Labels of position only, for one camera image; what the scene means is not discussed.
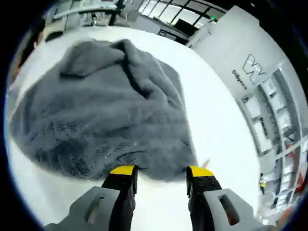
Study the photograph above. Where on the black computer monitor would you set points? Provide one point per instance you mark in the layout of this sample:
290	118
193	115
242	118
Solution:
185	26

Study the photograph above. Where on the grey towel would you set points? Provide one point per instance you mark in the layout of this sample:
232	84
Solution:
96	113

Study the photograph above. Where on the grey metal shelf unit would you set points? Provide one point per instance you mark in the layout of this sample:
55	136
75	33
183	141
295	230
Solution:
284	134

